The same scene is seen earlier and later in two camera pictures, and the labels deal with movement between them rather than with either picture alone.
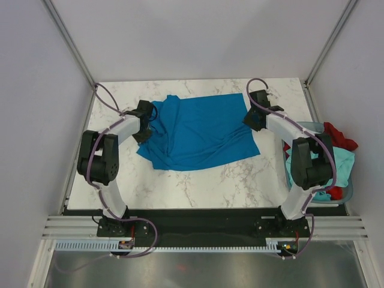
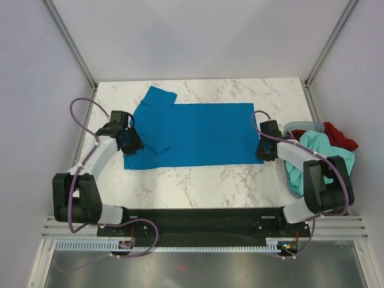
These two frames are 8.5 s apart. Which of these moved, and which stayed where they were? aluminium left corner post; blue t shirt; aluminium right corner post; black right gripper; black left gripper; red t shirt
Moved: black right gripper; blue t shirt; black left gripper
Stayed: aluminium right corner post; aluminium left corner post; red t shirt
